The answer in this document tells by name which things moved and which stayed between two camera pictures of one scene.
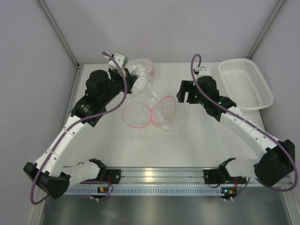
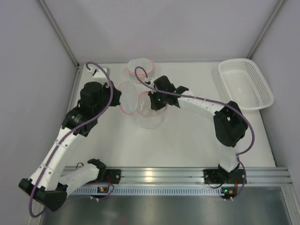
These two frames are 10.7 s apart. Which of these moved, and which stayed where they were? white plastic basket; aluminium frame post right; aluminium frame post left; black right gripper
Moved: black right gripper
Stayed: aluminium frame post left; aluminium frame post right; white plastic basket
